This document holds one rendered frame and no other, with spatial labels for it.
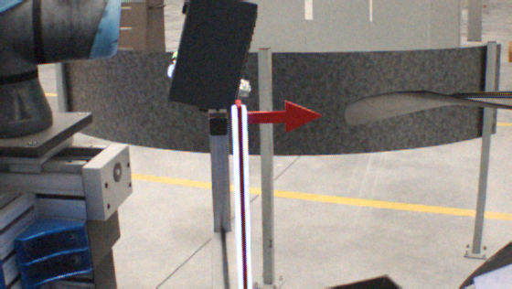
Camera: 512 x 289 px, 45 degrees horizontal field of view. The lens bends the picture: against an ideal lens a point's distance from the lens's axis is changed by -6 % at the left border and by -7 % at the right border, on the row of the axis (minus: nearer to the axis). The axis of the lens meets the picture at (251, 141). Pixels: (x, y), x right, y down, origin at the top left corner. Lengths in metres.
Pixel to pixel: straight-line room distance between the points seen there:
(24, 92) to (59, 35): 0.11
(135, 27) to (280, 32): 1.63
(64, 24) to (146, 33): 6.30
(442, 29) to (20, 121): 4.14
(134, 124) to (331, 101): 0.82
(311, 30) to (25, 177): 6.01
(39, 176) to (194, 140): 1.57
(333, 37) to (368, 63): 4.40
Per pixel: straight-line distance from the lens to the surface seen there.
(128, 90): 2.71
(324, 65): 2.45
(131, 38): 7.45
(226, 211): 1.08
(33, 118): 1.09
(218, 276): 0.95
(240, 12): 1.06
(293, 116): 0.50
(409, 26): 6.70
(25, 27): 1.07
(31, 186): 1.09
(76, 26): 1.06
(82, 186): 1.04
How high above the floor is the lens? 1.30
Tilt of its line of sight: 16 degrees down
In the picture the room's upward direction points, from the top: 2 degrees counter-clockwise
